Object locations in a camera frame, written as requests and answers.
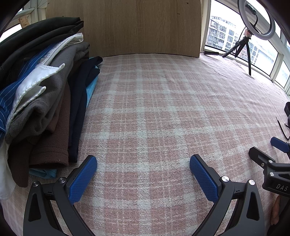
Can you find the navy folded garment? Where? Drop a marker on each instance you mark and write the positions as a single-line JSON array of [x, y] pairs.
[[81, 75]]

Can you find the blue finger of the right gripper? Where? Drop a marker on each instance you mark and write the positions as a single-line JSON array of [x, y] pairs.
[[259, 157], [279, 144]]

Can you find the grey folded garment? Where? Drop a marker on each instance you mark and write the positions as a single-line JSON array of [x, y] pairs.
[[35, 116]]

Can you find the white ring light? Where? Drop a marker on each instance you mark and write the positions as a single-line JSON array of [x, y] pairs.
[[250, 17]]

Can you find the black inline cable switch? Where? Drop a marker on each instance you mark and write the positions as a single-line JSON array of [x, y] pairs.
[[211, 53]]

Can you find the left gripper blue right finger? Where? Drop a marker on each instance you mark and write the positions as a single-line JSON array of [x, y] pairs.
[[247, 217]]

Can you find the blue striped shirt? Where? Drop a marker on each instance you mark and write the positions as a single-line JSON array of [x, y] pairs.
[[31, 74]]

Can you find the black folded garment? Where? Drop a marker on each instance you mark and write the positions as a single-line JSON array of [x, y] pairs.
[[21, 46]]

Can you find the pink plaid table cloth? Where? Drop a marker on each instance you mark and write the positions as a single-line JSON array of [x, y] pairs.
[[148, 115]]

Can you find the white folded garment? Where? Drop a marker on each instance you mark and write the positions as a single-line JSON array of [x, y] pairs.
[[74, 39]]

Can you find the large wooden board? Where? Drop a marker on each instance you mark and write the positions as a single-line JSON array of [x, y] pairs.
[[136, 27]]

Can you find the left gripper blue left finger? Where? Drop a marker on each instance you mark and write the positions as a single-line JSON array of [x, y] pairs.
[[40, 218]]

